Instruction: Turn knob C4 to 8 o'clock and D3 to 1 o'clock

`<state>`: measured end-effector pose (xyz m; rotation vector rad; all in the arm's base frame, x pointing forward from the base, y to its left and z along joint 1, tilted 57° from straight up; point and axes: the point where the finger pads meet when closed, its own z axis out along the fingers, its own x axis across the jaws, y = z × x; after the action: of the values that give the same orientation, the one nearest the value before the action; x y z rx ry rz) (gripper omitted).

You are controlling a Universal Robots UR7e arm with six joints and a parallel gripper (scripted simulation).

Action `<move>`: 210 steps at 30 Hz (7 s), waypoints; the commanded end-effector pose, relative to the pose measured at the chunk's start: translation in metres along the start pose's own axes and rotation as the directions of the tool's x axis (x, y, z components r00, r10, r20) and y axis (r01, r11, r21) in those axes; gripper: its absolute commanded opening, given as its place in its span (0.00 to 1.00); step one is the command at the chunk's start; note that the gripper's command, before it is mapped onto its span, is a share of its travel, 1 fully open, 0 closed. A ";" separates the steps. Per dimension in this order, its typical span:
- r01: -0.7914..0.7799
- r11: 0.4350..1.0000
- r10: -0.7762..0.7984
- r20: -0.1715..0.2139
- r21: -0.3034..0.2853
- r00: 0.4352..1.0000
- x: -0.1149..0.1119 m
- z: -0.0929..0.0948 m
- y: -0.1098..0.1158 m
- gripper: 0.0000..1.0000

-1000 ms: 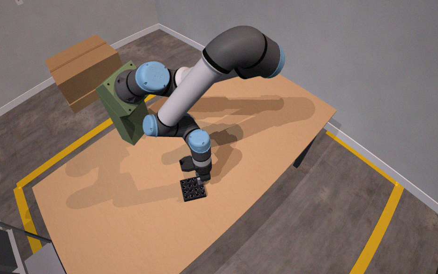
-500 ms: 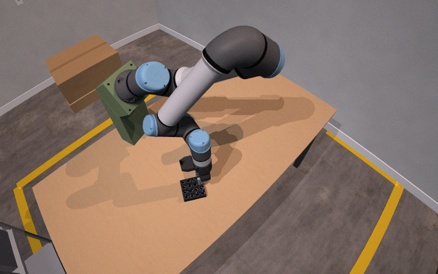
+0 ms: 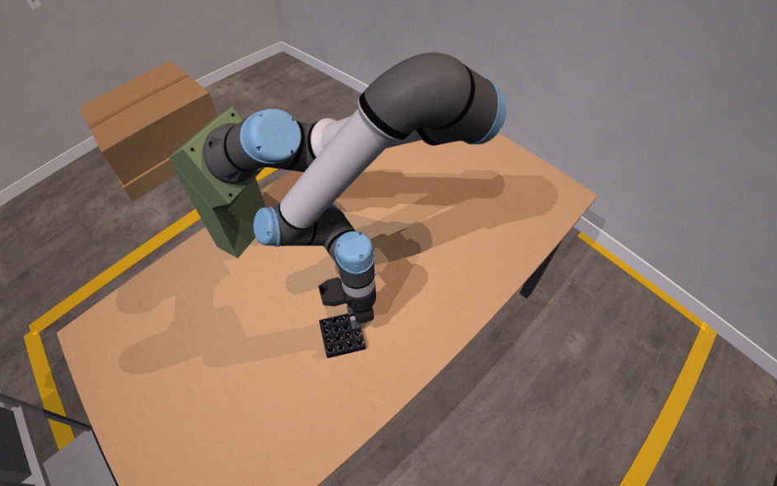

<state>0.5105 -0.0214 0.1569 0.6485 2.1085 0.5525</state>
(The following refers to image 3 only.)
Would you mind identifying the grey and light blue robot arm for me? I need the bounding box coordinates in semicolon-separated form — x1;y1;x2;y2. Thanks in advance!
203;52;506;289

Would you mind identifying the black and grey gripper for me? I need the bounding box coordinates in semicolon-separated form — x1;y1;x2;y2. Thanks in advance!
319;277;376;330

